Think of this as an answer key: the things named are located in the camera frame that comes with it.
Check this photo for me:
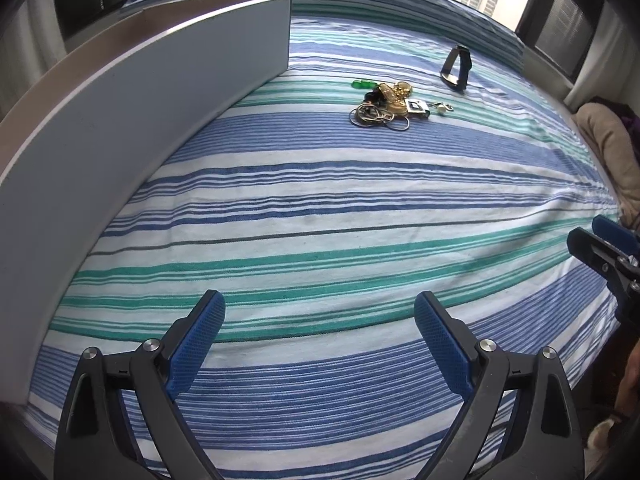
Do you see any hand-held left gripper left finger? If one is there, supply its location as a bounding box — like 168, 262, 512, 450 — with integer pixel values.
54, 289, 227, 480

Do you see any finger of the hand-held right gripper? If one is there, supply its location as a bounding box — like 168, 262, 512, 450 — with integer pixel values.
567, 227, 640, 292
592, 214, 640, 261

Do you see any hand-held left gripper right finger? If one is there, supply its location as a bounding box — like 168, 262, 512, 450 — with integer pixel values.
414, 290, 586, 480

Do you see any white cardboard box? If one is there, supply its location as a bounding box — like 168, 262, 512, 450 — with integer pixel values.
0, 0, 294, 407

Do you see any person's right forearm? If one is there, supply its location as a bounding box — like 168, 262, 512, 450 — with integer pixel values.
619, 352, 640, 413

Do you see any beige pillow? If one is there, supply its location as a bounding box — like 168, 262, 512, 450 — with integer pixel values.
572, 102, 640, 232

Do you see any purple cloth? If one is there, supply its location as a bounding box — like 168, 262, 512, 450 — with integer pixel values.
620, 104, 640, 137

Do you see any grey curtain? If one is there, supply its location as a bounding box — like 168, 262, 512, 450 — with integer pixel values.
0, 0, 71, 122
564, 4, 640, 112

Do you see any blue green striped blanket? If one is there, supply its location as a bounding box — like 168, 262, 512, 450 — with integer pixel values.
25, 0, 624, 480

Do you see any black fitness band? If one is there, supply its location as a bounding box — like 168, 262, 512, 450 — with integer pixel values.
439, 45, 472, 92

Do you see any tangle of thin metal hoops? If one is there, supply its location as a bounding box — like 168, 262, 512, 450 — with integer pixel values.
348, 102, 411, 132

